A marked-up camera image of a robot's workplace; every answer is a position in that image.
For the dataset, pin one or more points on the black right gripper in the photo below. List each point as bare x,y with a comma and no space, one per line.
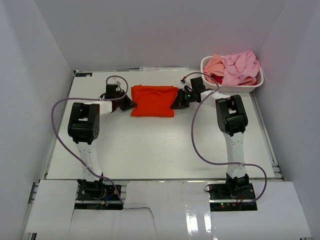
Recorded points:
179,102

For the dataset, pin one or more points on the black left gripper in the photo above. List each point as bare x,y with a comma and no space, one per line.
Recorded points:
129,104

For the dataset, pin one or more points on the orange t shirt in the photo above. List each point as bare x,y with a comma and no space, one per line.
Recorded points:
153,101

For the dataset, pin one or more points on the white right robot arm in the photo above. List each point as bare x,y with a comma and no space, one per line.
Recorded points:
232,121

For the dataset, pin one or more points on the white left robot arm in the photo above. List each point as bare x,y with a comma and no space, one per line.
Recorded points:
84,129

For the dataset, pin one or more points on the white perforated laundry basket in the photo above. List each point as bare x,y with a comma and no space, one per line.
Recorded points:
236,89

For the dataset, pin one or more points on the magenta t shirt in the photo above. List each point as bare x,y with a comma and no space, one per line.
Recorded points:
218,79

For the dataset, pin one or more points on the peach t shirt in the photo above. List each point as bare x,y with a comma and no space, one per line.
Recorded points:
214,66

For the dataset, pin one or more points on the black table label sticker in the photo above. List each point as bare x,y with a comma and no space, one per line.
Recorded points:
86,74

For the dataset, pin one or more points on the light pink t shirt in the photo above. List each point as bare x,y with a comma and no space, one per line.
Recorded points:
240,69

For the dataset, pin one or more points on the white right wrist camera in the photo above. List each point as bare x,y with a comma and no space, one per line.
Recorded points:
185,83

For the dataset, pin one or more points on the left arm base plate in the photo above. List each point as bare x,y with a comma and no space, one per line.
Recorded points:
105,199

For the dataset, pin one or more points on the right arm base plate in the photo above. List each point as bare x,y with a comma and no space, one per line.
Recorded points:
221,200

